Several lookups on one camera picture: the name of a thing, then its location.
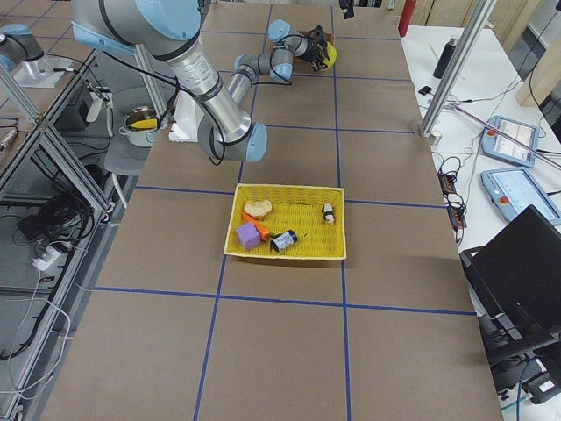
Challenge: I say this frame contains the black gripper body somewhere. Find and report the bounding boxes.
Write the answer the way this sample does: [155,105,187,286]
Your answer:
[302,25,327,66]

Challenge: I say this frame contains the yellow tape roll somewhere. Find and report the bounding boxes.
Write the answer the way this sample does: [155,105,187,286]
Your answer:
[312,41,337,72]

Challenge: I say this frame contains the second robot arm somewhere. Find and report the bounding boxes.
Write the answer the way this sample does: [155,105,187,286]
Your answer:
[1,24,62,89]

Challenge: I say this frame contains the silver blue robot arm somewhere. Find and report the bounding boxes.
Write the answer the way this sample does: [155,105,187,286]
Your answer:
[71,0,337,163]

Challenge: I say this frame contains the yellow woven basket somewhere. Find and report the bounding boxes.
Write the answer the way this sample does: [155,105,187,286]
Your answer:
[224,183,346,260]

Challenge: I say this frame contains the red fire extinguisher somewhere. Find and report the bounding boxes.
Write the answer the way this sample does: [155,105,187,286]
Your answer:
[398,0,417,38]

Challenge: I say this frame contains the small black device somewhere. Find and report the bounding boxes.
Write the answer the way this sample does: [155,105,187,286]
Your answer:
[418,86,432,96]

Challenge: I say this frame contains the black water bottle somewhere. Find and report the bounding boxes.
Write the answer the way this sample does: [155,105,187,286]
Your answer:
[433,37,458,79]

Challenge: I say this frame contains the reacher grabber stick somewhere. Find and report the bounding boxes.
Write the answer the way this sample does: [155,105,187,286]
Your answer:
[446,103,560,170]

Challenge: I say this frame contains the panda toy figure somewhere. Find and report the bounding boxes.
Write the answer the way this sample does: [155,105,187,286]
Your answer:
[322,203,335,225]

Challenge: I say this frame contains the toy croissant bread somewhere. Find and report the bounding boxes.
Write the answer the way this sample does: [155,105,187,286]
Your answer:
[243,200,273,220]

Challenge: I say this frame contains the small labelled jar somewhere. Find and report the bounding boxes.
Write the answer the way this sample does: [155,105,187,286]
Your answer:
[270,230,298,253]

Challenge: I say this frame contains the orange toy carrot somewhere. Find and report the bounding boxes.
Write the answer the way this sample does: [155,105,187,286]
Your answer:
[242,211,271,241]

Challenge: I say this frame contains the purple foam block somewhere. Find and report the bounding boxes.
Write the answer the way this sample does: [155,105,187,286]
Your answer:
[236,222,261,251]

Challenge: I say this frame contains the white enamel pot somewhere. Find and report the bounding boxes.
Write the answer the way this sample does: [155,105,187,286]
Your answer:
[118,106,160,148]

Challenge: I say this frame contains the blue teach pendant far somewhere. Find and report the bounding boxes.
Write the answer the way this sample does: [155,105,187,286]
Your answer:
[480,115,540,168]

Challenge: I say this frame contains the blue teach pendant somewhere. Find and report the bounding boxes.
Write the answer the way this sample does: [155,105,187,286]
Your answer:
[480,168,560,225]
[480,115,540,168]

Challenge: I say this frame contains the blue teach pendant near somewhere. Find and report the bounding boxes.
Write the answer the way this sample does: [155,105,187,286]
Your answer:
[480,168,560,225]

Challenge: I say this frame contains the black laptop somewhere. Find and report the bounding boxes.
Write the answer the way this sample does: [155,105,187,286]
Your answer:
[460,205,560,372]

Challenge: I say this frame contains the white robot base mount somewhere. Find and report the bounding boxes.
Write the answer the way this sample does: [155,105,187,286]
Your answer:
[168,91,203,143]

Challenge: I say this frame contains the aluminium frame post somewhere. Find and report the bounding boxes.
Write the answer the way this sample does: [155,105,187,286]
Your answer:
[418,0,496,138]

